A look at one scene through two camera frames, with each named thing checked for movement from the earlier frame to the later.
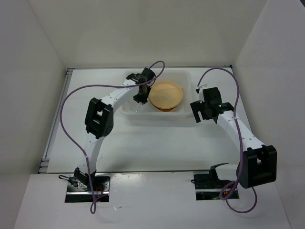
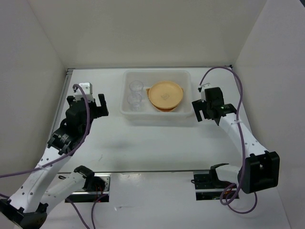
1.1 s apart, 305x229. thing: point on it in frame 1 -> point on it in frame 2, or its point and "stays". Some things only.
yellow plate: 165,94 stays
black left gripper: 143,100 -> 100,110
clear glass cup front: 134,106 stays
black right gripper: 197,106 stays
